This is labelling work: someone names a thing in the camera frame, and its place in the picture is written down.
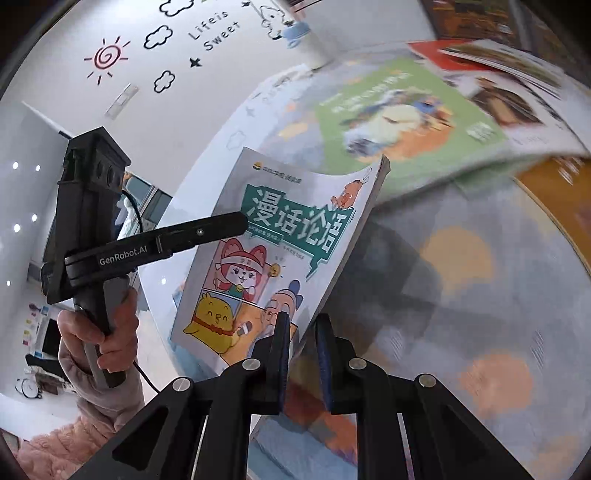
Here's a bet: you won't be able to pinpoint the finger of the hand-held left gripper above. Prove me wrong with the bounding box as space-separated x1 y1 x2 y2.
154 211 250 257

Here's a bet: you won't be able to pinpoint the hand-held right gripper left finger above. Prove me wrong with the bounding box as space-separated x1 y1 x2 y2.
69 313 296 480

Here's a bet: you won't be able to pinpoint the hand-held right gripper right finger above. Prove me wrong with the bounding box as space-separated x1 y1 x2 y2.
314 314 532 480

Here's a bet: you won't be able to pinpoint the cartoon comic cover book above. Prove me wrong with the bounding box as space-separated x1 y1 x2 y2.
170 147 391 376

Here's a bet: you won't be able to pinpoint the light green book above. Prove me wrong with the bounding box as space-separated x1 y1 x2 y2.
316 58 546 206

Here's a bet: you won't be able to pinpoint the red book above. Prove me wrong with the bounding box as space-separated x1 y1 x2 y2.
406 39 490 72

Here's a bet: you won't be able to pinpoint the mustard brown book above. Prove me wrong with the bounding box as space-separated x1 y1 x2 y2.
515 157 591 273

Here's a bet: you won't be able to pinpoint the white book with portrait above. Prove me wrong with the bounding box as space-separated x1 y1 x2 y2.
443 74 591 160

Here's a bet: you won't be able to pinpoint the person's left hand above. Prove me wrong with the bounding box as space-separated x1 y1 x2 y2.
58 288 139 370

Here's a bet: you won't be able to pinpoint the ginkgo leaf patterned mat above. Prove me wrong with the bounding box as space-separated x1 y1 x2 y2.
182 58 591 480

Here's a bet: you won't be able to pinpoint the colourful sticky notes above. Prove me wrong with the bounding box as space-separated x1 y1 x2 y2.
21 302 51 344

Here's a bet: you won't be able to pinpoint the dark monitor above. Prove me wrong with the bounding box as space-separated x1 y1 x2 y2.
41 318 63 358

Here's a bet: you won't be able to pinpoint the white bottle blue lid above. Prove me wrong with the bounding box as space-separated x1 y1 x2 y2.
281 21 335 68

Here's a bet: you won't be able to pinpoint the bear on swing sticker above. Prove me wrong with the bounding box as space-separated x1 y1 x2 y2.
256 4 289 38

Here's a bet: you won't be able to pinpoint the white wall switch plate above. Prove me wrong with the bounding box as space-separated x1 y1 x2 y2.
105 83 139 120

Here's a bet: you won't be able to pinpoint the red sun wall sticker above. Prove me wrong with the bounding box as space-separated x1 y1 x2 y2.
84 36 131 85

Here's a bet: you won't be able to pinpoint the black cable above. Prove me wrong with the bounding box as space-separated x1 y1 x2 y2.
121 189 162 395

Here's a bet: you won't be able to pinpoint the medium cloud wall sticker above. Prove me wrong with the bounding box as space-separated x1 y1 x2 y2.
142 25 174 49

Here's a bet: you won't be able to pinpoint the black lettering wall sticker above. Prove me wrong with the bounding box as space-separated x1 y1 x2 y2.
187 8 243 52

